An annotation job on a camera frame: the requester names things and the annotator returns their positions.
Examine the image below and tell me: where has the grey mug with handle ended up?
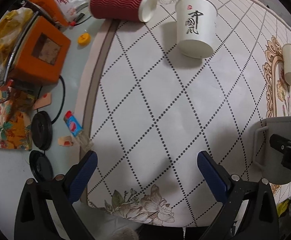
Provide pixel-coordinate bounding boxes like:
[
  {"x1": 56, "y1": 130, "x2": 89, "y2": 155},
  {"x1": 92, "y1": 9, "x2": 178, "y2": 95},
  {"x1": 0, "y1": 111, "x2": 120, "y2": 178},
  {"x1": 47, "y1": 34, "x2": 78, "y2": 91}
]
[{"x1": 252, "y1": 116, "x2": 291, "y2": 185}]

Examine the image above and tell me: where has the white paper cup with calligraphy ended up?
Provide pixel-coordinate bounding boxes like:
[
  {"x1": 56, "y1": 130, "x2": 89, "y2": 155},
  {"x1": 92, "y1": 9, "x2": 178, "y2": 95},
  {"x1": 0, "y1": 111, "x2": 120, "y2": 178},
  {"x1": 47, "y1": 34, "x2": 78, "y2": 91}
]
[{"x1": 175, "y1": 0, "x2": 218, "y2": 59}]

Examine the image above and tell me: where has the red ripple paper cup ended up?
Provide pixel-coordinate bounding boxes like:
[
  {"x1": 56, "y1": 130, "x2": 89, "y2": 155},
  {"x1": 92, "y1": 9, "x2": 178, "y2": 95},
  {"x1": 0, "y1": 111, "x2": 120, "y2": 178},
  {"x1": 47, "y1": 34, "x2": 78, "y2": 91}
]
[{"x1": 89, "y1": 0, "x2": 157, "y2": 23}]

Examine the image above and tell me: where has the black round lid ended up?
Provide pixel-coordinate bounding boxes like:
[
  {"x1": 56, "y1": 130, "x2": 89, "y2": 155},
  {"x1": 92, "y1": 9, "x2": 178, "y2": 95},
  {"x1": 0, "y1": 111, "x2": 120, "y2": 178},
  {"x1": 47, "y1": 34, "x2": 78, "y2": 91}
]
[{"x1": 31, "y1": 111, "x2": 52, "y2": 151}]

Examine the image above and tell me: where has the small blue red packet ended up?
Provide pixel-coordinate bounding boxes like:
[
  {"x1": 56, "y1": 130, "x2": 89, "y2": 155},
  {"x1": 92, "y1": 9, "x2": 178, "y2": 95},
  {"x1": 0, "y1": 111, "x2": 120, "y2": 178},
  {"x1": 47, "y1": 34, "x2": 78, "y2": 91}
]
[{"x1": 64, "y1": 111, "x2": 83, "y2": 138}]

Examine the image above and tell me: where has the colourful snack bag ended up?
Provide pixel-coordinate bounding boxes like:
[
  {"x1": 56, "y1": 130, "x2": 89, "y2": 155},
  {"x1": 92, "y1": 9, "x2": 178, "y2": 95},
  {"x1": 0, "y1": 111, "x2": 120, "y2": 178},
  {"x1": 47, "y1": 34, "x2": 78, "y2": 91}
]
[{"x1": 0, "y1": 85, "x2": 35, "y2": 151}]

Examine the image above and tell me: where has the patterned white table mat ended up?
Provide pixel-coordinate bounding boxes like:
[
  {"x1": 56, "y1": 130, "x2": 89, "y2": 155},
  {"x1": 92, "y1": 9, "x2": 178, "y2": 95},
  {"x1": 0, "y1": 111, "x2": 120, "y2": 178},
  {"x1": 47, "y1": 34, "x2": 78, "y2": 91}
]
[{"x1": 83, "y1": 0, "x2": 291, "y2": 227}]

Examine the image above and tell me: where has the orange cardboard box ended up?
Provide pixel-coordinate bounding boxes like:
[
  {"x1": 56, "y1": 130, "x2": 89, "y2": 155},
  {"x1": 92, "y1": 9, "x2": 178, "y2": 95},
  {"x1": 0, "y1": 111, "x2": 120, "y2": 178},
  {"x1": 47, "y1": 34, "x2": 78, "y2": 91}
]
[{"x1": 8, "y1": 16, "x2": 71, "y2": 86}]

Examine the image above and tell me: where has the yellow plastic bag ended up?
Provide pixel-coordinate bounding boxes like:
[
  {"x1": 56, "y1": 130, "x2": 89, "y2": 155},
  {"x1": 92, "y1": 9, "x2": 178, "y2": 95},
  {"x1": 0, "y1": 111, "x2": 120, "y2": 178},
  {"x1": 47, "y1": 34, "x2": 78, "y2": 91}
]
[{"x1": 0, "y1": 8, "x2": 34, "y2": 82}]

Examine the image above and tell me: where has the yellow bottle cap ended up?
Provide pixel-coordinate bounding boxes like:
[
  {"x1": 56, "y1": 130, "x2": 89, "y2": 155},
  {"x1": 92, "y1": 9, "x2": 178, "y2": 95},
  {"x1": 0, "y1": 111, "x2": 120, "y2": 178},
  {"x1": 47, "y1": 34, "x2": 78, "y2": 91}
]
[{"x1": 77, "y1": 33, "x2": 91, "y2": 46}]

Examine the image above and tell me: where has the orange drink bottle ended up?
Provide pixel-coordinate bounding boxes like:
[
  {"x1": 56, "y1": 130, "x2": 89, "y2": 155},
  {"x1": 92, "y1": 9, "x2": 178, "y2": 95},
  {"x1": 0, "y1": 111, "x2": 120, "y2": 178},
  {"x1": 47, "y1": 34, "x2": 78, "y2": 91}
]
[{"x1": 29, "y1": 0, "x2": 69, "y2": 27}]

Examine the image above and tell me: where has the black cable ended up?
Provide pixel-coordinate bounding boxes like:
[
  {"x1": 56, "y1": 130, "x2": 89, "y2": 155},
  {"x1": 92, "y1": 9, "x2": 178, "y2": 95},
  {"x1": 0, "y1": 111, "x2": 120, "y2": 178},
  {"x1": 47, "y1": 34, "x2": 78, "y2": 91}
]
[{"x1": 36, "y1": 13, "x2": 93, "y2": 126}]

